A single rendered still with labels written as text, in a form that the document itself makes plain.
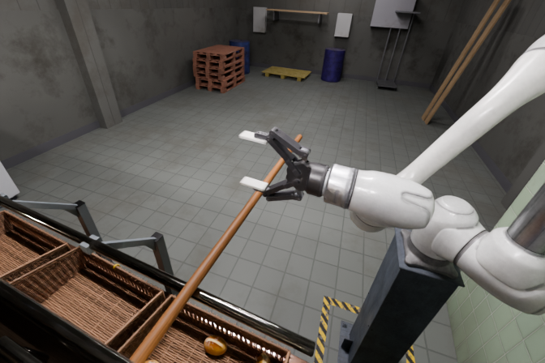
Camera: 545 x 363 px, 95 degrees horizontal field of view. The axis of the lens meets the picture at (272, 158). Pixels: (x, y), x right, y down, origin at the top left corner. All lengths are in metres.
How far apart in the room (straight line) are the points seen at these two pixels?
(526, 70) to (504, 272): 0.55
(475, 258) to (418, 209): 0.52
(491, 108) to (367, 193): 0.34
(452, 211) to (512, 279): 0.22
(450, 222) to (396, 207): 0.52
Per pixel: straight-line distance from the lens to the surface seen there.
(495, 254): 1.01
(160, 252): 1.26
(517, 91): 0.75
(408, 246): 1.19
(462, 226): 1.05
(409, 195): 0.54
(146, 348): 0.70
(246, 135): 0.58
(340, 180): 0.53
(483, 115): 0.72
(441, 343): 2.30
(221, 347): 1.28
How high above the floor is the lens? 1.83
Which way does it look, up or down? 32 degrees down
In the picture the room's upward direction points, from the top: 3 degrees clockwise
